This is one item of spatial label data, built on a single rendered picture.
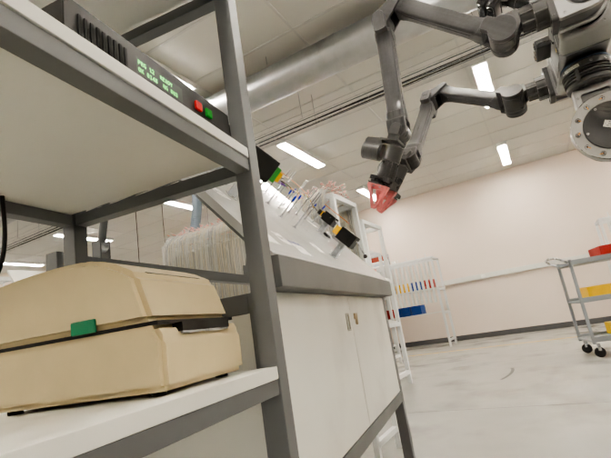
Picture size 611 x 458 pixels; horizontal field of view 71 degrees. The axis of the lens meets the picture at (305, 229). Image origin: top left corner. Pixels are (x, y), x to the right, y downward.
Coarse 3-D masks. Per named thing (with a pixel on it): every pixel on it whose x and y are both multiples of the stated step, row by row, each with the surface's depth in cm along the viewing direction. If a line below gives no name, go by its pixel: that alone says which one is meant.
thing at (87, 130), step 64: (0, 0) 39; (128, 0) 90; (0, 64) 46; (64, 64) 44; (0, 128) 58; (64, 128) 61; (128, 128) 63; (192, 128) 64; (0, 192) 78; (64, 192) 82; (128, 192) 88; (192, 192) 86; (256, 192) 80; (64, 256) 94; (256, 256) 77; (256, 320) 75; (192, 384) 62; (256, 384) 64; (0, 448) 33; (64, 448) 34; (128, 448) 40
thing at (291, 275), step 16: (272, 256) 85; (288, 272) 87; (304, 272) 95; (320, 272) 106; (336, 272) 119; (288, 288) 89; (304, 288) 94; (320, 288) 103; (336, 288) 115; (352, 288) 130; (368, 288) 150; (384, 288) 177
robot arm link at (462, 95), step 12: (444, 84) 190; (516, 84) 162; (432, 96) 189; (444, 96) 189; (456, 96) 183; (468, 96) 177; (480, 96) 173; (492, 96) 168; (504, 96) 161; (516, 96) 159; (504, 108) 168
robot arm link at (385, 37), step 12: (384, 24) 135; (384, 36) 137; (384, 48) 137; (384, 60) 137; (396, 60) 136; (384, 72) 136; (396, 72) 134; (384, 84) 136; (396, 84) 133; (396, 96) 133; (396, 108) 132; (396, 120) 131; (408, 132) 132
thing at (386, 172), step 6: (384, 162) 133; (384, 168) 131; (390, 168) 131; (396, 168) 132; (372, 174) 130; (378, 174) 132; (384, 174) 131; (390, 174) 131; (384, 180) 128; (390, 180) 129
